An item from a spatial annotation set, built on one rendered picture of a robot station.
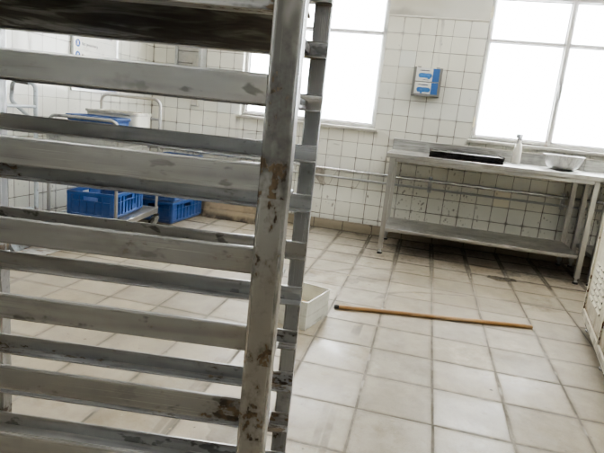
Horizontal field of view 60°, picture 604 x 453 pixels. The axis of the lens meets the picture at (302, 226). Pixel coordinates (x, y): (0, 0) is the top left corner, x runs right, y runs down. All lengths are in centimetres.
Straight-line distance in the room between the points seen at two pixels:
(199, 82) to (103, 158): 13
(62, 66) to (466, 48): 482
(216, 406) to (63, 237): 26
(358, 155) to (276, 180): 476
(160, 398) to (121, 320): 10
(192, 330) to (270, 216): 17
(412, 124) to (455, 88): 50
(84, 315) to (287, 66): 36
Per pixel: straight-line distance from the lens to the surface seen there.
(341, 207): 534
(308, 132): 96
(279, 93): 51
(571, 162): 484
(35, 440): 76
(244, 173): 55
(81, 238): 63
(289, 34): 52
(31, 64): 63
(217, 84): 56
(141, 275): 108
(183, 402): 65
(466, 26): 530
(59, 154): 62
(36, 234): 65
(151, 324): 62
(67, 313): 66
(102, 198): 423
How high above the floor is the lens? 112
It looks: 12 degrees down
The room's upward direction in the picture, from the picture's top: 6 degrees clockwise
